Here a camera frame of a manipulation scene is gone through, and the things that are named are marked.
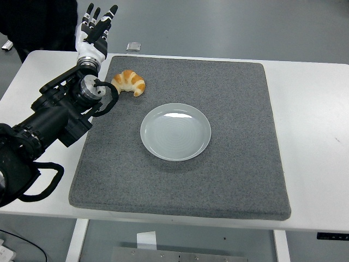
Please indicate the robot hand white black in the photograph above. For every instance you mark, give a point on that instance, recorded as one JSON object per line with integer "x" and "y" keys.
{"x": 88, "y": 49}

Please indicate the golden croissant bread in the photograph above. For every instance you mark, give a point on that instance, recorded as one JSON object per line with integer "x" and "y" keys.
{"x": 128, "y": 82}

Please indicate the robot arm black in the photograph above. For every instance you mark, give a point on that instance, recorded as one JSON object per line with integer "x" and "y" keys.
{"x": 51, "y": 117}

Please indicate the pale grey round plate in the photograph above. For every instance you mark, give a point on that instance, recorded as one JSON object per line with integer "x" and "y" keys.
{"x": 175, "y": 133}

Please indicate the small silver floor socket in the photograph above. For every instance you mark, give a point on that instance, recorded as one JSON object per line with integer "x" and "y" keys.
{"x": 133, "y": 46}

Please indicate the person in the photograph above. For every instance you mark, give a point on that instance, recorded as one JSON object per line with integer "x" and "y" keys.
{"x": 41, "y": 21}

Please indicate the small white floor object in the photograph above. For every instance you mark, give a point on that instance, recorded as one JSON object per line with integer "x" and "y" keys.
{"x": 6, "y": 46}

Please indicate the grey felt mat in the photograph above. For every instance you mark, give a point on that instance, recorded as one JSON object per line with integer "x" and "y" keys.
{"x": 191, "y": 188}

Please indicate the white table leg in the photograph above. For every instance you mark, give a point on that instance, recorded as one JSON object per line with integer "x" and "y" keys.
{"x": 282, "y": 245}
{"x": 77, "y": 240}

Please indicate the white floor device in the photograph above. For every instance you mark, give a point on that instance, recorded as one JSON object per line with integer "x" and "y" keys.
{"x": 6, "y": 253}

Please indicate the black table control panel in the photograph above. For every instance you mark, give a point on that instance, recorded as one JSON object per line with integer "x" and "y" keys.
{"x": 332, "y": 236}

